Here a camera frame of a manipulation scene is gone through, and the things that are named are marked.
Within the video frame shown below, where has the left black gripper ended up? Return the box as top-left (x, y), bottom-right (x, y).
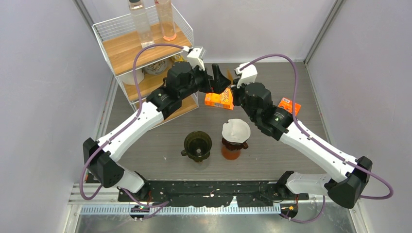
top-left (180, 62), bottom-right (231, 100)

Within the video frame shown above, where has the white paper coffee filter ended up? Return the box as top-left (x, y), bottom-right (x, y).
top-left (222, 118), bottom-right (251, 144)

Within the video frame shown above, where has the amber brown glass dripper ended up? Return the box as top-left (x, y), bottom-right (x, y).
top-left (222, 138), bottom-right (249, 151)

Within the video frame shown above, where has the dark green glass dripper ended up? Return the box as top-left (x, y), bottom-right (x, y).
top-left (181, 131), bottom-right (212, 163)

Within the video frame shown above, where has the brown paper coffee filter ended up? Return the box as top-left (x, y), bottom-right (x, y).
top-left (227, 69), bottom-right (234, 85)

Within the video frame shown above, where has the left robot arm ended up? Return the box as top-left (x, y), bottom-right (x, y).
top-left (83, 62), bottom-right (231, 201)

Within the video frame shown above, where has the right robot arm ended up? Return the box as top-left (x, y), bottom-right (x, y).
top-left (230, 83), bottom-right (373, 209)

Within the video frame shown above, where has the orange sponge box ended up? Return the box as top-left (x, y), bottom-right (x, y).
top-left (204, 88), bottom-right (234, 110)

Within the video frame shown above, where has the orange photo printed package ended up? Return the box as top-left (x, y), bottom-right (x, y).
top-left (278, 98), bottom-right (301, 115)

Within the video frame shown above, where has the yellow snack bag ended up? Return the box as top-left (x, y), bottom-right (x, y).
top-left (172, 54), bottom-right (186, 63)

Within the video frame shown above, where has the amber glass carafe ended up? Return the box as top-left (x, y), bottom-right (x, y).
top-left (221, 146), bottom-right (241, 160)

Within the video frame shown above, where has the cartoon printed round tin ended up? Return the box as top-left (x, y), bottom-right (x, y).
top-left (143, 59), bottom-right (170, 75)

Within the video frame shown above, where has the clear glass carafe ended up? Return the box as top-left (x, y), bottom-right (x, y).
top-left (193, 160), bottom-right (210, 170)

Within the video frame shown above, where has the white cup on shelf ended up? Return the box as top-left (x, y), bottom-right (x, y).
top-left (120, 68), bottom-right (144, 85)

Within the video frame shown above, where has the pink tinted tall bottle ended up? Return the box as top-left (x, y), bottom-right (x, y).
top-left (154, 0), bottom-right (177, 41)

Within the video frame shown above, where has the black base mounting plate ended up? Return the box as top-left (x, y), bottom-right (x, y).
top-left (133, 180), bottom-right (309, 207)

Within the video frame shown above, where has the clear tall bottle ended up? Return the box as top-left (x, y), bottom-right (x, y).
top-left (128, 0), bottom-right (155, 48)

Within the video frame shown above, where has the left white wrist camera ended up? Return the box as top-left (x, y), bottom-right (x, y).
top-left (187, 47), bottom-right (206, 71)

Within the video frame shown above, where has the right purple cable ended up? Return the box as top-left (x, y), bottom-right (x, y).
top-left (240, 53), bottom-right (394, 224)

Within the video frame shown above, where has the purple cable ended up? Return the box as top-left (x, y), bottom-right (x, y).
top-left (240, 53), bottom-right (394, 224)
top-left (79, 43), bottom-right (190, 220)

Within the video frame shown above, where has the white wire wooden shelf rack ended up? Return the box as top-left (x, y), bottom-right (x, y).
top-left (92, 6), bottom-right (194, 112)

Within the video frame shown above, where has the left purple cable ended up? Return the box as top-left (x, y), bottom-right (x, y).
top-left (79, 43), bottom-right (190, 220)

